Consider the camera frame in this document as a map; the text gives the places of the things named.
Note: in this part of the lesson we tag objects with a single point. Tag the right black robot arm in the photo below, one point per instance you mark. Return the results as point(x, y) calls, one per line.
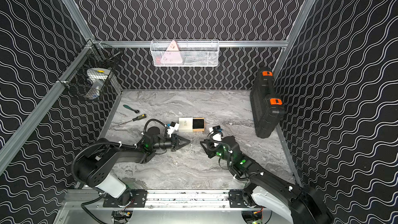
point(296, 204)

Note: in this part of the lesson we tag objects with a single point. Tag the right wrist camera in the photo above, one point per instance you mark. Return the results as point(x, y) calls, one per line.
point(215, 134)

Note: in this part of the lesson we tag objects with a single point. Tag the white wire wall basket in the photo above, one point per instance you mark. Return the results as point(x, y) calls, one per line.
point(194, 53)

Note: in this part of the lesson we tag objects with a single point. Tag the black mesh wall basket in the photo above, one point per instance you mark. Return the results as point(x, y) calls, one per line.
point(99, 56)

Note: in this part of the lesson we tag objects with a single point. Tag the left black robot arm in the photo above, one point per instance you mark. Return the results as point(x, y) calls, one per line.
point(93, 165)

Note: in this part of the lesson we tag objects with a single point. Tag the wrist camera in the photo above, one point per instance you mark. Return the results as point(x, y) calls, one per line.
point(215, 134)
point(172, 128)

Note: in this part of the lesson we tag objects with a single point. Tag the cream drawer jewelry box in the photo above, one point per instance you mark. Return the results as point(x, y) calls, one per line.
point(191, 124)

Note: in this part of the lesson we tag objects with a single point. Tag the black tool case orange latches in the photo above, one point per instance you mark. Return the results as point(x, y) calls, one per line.
point(267, 106)

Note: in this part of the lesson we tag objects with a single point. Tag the yellow black screwdriver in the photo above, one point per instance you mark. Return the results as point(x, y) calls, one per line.
point(138, 118)

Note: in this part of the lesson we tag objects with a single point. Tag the pink triangle card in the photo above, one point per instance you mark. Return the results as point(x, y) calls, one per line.
point(172, 55)

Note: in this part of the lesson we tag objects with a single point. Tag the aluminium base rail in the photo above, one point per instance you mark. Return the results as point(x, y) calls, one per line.
point(207, 200)

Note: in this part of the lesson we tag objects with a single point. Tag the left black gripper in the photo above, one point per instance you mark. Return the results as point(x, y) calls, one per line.
point(173, 142)

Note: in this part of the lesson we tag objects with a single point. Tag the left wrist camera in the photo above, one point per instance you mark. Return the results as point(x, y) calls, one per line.
point(172, 128)

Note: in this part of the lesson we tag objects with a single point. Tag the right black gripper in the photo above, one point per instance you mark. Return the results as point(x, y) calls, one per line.
point(210, 149)

